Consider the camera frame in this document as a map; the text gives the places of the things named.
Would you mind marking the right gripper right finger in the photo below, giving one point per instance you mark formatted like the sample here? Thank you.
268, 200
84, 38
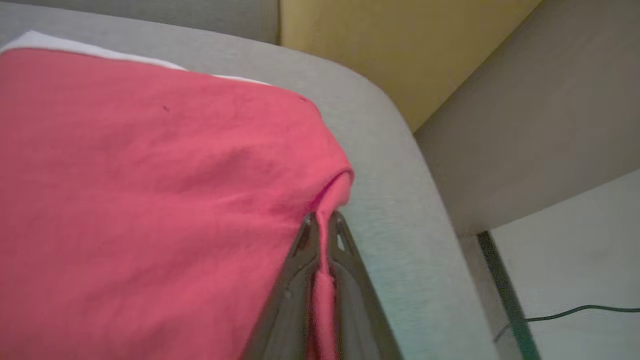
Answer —
357, 310

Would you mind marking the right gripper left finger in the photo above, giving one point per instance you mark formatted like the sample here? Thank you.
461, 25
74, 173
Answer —
287, 310

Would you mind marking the red and white sports jersey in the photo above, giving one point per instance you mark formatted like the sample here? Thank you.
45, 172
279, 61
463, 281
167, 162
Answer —
125, 200

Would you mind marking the grey sofa seat cushion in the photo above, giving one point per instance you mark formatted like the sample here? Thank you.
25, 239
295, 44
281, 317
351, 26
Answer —
400, 225
200, 15

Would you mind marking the dark green strip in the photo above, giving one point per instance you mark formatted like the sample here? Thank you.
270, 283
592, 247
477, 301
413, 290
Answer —
505, 290

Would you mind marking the taupe upholstered panel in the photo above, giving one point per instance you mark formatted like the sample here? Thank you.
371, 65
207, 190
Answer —
540, 125

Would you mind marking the yellow sofa back cushion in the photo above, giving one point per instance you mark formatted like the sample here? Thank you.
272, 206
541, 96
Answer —
400, 50

